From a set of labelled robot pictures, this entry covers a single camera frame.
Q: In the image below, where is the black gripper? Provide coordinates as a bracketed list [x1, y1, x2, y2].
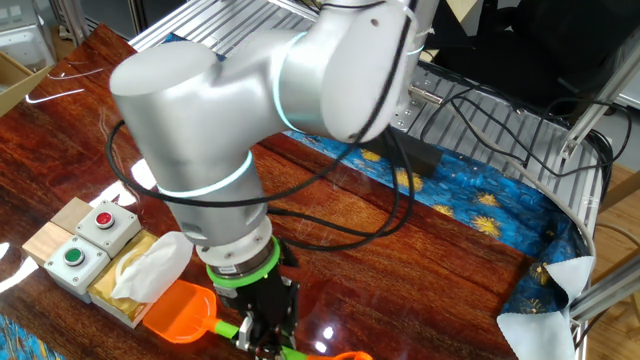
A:
[214, 272, 300, 360]

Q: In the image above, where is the orange green toy shovel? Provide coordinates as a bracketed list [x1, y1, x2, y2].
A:
[142, 278, 374, 360]

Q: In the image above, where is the white tissue sheet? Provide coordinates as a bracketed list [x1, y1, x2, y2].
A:
[110, 230, 195, 304]

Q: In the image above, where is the gold tissue pack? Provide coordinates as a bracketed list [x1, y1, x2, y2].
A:
[87, 228, 160, 330]

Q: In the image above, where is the glossy wood grain mat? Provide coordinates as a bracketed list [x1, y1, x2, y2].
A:
[0, 22, 536, 360]

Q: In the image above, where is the white red button box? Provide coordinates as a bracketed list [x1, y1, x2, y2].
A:
[74, 199, 143, 259]

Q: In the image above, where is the white green button box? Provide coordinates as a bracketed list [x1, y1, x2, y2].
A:
[43, 234, 112, 297]

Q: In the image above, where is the black foam block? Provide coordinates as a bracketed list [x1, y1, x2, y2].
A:
[369, 127, 445, 177]

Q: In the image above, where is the light wooden block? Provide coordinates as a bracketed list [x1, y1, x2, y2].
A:
[21, 221, 76, 266]
[49, 196, 94, 234]

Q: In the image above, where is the blue starry tablecloth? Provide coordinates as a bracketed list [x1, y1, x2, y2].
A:
[0, 32, 597, 360]

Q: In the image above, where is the silver robot mounting plate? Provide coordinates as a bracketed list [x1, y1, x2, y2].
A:
[389, 64, 444, 134]

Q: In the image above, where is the aluminium profile bar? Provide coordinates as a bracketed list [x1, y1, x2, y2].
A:
[568, 267, 640, 322]

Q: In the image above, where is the brown cardboard box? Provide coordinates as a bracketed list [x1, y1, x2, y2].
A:
[0, 49, 52, 119]

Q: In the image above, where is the grey metal box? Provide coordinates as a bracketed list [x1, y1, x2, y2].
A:
[0, 0, 57, 74]

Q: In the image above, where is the black office chair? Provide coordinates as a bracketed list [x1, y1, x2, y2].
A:
[424, 0, 640, 109]

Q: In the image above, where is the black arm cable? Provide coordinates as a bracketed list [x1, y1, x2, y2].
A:
[105, 14, 416, 251]

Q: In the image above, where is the aluminium slatted table frame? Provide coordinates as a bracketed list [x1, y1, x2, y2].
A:
[127, 0, 614, 351]

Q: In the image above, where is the grey cable hose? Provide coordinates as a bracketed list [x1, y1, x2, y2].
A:
[469, 127, 599, 259]

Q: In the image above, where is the aluminium profile post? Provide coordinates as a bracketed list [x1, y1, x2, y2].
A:
[59, 0, 94, 49]
[558, 29, 640, 160]

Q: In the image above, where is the black cable bundle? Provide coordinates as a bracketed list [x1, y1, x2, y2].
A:
[419, 82, 634, 201]

